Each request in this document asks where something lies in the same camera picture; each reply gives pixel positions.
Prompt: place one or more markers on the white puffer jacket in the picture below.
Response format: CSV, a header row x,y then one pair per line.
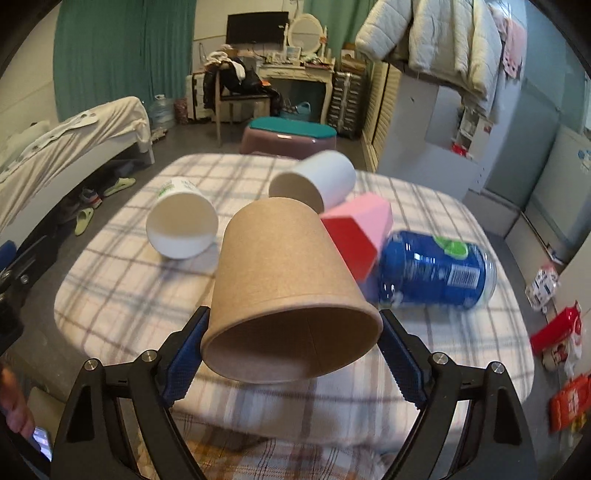
x,y
456,43

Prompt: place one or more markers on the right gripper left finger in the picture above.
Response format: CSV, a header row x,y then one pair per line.
x,y
92,442

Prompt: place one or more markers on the teal curtain left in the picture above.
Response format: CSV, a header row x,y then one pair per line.
x,y
106,50

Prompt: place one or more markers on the sneaker under bed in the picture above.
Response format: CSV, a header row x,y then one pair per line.
x,y
90,198

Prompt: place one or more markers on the purple stool with teal cushion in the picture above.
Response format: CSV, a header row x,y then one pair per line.
x,y
276,136

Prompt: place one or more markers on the white cup with green print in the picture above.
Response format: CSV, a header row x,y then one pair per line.
x,y
182,223

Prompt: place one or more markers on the red bottle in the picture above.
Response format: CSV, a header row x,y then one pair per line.
x,y
567,322

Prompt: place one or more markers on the teal curtain right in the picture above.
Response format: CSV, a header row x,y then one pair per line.
x,y
343,18

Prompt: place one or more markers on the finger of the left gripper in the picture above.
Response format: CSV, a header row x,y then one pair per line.
x,y
7,253

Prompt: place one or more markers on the green slipper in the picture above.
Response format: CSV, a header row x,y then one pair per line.
x,y
83,219
120,184

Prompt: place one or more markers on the red and pink box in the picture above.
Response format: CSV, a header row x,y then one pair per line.
x,y
359,228

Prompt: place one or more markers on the red snack package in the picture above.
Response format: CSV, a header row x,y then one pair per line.
x,y
570,403

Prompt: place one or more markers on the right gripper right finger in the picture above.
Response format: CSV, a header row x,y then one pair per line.
x,y
495,442

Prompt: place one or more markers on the pink hanging garment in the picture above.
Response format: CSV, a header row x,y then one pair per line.
x,y
514,36

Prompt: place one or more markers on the blue plastic bottle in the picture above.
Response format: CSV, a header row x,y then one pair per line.
x,y
418,269

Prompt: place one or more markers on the oval vanity mirror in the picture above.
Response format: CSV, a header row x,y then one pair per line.
x,y
306,33

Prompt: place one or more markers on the green slipper far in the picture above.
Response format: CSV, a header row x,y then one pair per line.
x,y
120,184

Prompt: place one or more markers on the large water jug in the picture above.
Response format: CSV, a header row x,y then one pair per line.
x,y
161,112

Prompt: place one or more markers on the green slipper near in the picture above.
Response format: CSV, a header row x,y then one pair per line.
x,y
83,219

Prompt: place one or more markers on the white tissue pack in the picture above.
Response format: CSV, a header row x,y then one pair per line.
x,y
543,288

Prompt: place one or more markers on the white dressing table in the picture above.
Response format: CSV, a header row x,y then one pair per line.
x,y
306,73

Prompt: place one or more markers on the wooden chair with clothes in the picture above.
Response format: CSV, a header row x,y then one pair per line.
x,y
227,80

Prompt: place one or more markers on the teal curtain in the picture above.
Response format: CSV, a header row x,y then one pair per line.
x,y
343,18
106,50

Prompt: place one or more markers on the black television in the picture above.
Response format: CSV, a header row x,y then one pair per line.
x,y
265,27

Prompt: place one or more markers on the white suitcase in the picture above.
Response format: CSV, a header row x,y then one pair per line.
x,y
194,95

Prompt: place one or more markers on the person's left hand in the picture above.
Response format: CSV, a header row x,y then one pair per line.
x,y
19,417

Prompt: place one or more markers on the bed with beige blanket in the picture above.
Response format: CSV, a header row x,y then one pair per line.
x,y
54,163

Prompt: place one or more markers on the silver suitcase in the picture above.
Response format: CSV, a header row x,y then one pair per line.
x,y
345,112

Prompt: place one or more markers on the brown paper cup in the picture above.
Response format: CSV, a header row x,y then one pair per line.
x,y
284,305

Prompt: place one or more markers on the plaid tablecloth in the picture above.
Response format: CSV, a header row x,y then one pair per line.
x,y
121,297

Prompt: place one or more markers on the plain white paper cup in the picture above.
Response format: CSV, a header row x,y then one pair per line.
x,y
322,181

